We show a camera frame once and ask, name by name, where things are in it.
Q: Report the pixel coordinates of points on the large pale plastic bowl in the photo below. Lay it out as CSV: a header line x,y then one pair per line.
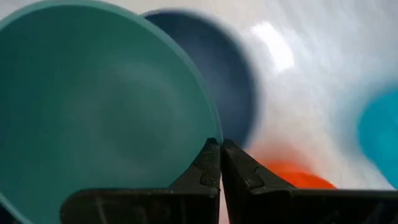
x,y
93,93

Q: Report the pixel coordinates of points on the small red plastic bowl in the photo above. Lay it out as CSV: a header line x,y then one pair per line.
x,y
298,179

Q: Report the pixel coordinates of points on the small cyan plastic bowl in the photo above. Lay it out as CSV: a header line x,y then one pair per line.
x,y
382,133

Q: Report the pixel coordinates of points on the large blue plastic bowl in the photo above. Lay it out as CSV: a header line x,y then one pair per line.
x,y
224,77

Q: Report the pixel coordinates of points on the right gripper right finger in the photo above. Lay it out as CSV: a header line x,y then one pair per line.
x,y
264,205

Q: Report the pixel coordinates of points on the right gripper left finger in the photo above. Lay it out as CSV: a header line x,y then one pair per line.
x,y
192,199

